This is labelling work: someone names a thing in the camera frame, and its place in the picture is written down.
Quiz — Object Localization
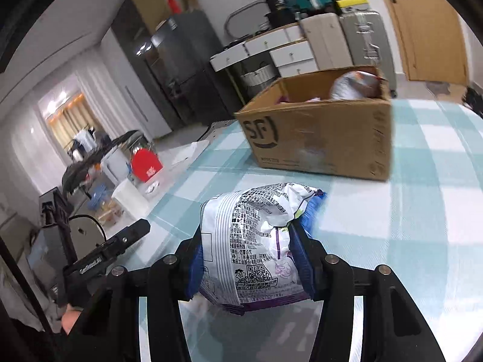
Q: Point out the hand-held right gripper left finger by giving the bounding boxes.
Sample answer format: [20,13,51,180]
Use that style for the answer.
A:
[66,228,206,362]

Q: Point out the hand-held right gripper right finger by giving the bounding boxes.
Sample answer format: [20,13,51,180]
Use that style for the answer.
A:
[289,219,448,362]

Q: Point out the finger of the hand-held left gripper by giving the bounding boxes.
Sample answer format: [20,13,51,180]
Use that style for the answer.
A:
[107,219,152,252]

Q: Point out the white purple snack packet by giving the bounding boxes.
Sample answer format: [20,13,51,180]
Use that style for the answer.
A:
[198,183,325,315]

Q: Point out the brown cardboard box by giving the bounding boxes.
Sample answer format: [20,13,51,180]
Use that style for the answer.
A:
[234,66,394,182]

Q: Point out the person's left forearm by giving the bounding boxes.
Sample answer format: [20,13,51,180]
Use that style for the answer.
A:
[0,307,70,362]

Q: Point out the person's left hand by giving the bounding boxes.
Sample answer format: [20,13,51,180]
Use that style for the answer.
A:
[61,305,83,334]

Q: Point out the white bin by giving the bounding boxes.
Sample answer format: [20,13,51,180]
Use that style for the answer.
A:
[110,178,151,217]

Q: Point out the blue basket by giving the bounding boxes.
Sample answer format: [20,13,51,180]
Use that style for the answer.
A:
[88,186,110,210]

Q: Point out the red paper bag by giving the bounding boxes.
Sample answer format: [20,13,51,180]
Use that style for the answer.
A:
[130,148,164,182]

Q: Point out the white paper sheet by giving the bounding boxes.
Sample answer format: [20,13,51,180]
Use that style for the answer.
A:
[170,141,210,167]

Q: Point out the checked tablecloth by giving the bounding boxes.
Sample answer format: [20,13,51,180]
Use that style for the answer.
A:
[138,98,483,362]

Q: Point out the white curtain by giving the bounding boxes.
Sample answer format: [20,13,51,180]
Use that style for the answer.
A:
[9,60,114,204]

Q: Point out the dotted rug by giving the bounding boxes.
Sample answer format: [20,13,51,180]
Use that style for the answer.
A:
[204,119,242,140]

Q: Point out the black glass cabinet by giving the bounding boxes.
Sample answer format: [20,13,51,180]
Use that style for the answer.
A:
[111,0,246,138]

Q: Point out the silver snack bag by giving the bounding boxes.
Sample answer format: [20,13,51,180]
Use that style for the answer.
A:
[329,70,385,100]

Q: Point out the grey refrigerator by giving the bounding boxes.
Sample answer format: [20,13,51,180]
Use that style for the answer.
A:
[151,9,246,121]

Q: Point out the striped laundry basket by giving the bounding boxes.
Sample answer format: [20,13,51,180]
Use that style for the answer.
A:
[240,64,278,89]

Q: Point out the white drawer unit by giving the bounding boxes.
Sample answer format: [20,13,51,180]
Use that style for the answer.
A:
[209,23,319,80]

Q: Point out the beige suitcase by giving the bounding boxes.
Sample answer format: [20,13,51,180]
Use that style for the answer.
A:
[300,12,353,70]

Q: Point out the grey door mat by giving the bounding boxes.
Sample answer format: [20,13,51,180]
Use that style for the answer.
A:
[424,81,469,100]

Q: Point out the large flat cardboard box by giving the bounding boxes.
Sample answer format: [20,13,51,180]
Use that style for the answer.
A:
[130,0,168,34]

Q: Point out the silver suitcase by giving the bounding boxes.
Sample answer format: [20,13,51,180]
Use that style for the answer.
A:
[339,8,398,99]

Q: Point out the black shoes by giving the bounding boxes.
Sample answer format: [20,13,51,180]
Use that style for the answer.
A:
[462,87,483,116]

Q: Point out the oval mirror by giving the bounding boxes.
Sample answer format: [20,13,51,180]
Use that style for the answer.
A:
[224,0,270,42]

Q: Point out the black bag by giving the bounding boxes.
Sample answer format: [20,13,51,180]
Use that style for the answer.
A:
[263,0,302,27]

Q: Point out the wooden door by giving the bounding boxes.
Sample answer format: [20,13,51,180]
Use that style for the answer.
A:
[370,0,470,84]

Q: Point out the black cable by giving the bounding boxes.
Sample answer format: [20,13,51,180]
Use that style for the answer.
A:
[70,214,108,243]

